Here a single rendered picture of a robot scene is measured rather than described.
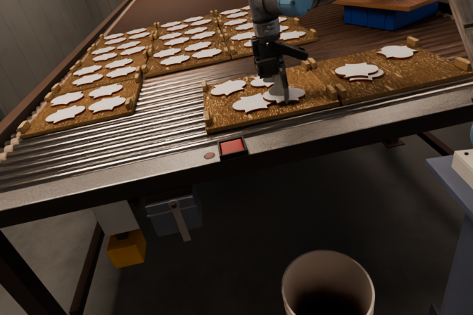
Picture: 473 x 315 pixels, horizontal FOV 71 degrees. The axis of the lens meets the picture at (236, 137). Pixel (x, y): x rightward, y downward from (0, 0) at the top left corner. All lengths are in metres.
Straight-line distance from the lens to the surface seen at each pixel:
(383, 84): 1.14
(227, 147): 0.90
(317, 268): 1.40
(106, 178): 0.97
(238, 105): 1.07
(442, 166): 0.91
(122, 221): 1.03
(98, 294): 1.98
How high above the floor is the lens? 1.41
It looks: 31 degrees down
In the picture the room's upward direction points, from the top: 12 degrees counter-clockwise
